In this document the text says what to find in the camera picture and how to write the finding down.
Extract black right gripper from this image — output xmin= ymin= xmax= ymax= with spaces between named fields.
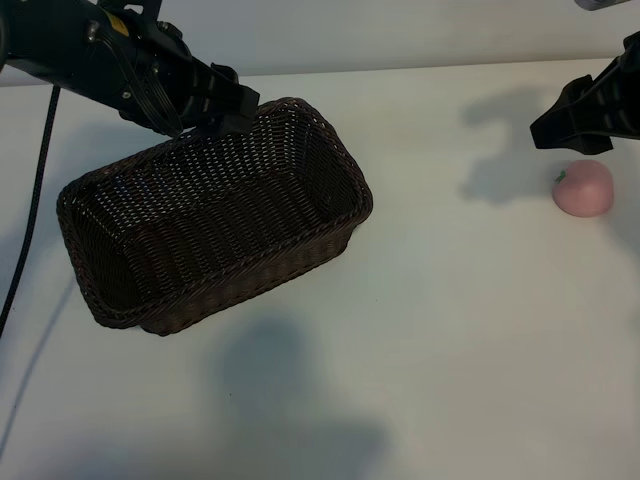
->
xmin=529 ymin=30 xmax=640 ymax=155

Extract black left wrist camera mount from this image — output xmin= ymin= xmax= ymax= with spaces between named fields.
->
xmin=97 ymin=0 xmax=164 ymax=14

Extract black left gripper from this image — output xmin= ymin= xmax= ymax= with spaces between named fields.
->
xmin=89 ymin=5 xmax=261 ymax=137

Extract black left gripper wire bundle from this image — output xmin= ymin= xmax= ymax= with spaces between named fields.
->
xmin=92 ymin=37 xmax=181 ymax=135

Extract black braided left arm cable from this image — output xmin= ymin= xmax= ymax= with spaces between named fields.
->
xmin=0 ymin=85 xmax=60 ymax=337

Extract pink toy peach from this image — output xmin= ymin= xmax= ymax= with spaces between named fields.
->
xmin=551 ymin=159 xmax=615 ymax=218

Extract dark brown woven basket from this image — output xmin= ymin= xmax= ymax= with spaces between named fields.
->
xmin=56 ymin=97 xmax=375 ymax=337

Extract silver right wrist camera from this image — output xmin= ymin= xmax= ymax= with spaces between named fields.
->
xmin=573 ymin=0 xmax=634 ymax=11

